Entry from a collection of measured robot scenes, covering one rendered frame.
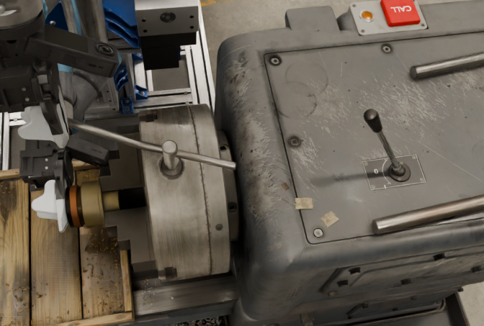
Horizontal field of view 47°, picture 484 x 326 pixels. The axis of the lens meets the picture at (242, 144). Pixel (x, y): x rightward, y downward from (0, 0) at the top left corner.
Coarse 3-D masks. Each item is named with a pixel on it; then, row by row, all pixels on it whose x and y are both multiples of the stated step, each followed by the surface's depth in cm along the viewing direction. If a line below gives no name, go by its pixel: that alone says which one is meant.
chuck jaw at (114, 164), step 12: (144, 120) 96; (120, 132) 95; (132, 132) 95; (120, 144) 95; (120, 156) 96; (132, 156) 97; (108, 168) 100; (120, 168) 97; (132, 168) 98; (108, 180) 98; (120, 180) 98; (132, 180) 99; (144, 180) 99
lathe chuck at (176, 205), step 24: (168, 120) 94; (192, 120) 94; (192, 144) 91; (144, 168) 88; (192, 168) 89; (168, 192) 88; (192, 192) 88; (168, 216) 88; (192, 216) 88; (168, 240) 89; (192, 240) 90; (168, 264) 92; (192, 264) 93
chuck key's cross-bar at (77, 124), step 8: (72, 120) 80; (80, 128) 80; (88, 128) 80; (96, 128) 81; (104, 136) 81; (112, 136) 81; (120, 136) 81; (128, 144) 82; (136, 144) 82; (144, 144) 82; (152, 144) 82; (160, 152) 82; (184, 152) 82; (192, 160) 83; (200, 160) 82; (208, 160) 82; (216, 160) 82; (224, 160) 82; (232, 168) 82
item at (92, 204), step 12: (72, 192) 98; (84, 192) 98; (96, 192) 98; (108, 192) 99; (120, 192) 104; (72, 204) 97; (84, 204) 97; (96, 204) 97; (108, 204) 99; (120, 204) 104; (72, 216) 97; (84, 216) 97; (96, 216) 98
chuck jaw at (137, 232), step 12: (108, 216) 98; (120, 216) 98; (132, 216) 98; (144, 216) 98; (108, 228) 97; (120, 228) 96; (132, 228) 97; (144, 228) 97; (120, 240) 95; (132, 240) 95; (144, 240) 95; (132, 252) 94; (144, 252) 94; (132, 264) 93; (144, 264) 94
